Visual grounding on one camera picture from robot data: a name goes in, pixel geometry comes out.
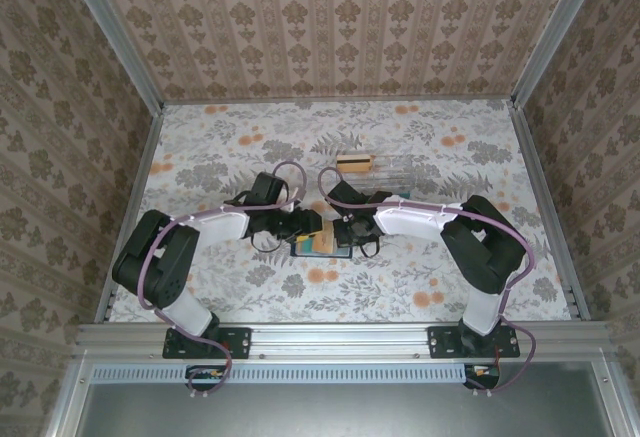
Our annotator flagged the black controller board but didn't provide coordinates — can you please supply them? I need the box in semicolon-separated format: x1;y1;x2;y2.
463;362;502;391
185;364;227;391

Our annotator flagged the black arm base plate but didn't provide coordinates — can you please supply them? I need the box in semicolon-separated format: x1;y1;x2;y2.
427;325;521;361
161;325;253;361

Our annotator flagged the aluminium table side rail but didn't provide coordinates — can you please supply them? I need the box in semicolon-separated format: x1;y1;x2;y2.
102;104;167;326
509;99;590;326

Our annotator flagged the long aluminium mounting rail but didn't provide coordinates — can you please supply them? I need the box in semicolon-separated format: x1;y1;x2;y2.
74;320;612;364

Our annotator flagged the grey metal panel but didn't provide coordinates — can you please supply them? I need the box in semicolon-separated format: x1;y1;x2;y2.
47;356;624;437

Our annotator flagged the tan card with picture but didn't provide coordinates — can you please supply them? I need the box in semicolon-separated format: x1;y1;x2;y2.
313;228;336;257

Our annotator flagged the blue card holder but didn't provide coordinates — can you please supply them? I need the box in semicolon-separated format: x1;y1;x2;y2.
288;236;355;259

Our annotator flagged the white slotted cable duct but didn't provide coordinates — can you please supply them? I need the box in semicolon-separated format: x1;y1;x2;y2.
92;362;471;385

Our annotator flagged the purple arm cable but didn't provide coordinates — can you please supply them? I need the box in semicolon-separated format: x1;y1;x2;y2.
138;159;308;402
318;166;540;399

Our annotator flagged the aluminium frame post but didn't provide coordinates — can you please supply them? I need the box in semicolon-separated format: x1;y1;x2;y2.
510;0;610;111
55;0;167;112

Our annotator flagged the clear acrylic card stand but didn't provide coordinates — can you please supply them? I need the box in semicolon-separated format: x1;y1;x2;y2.
335;152;415;197

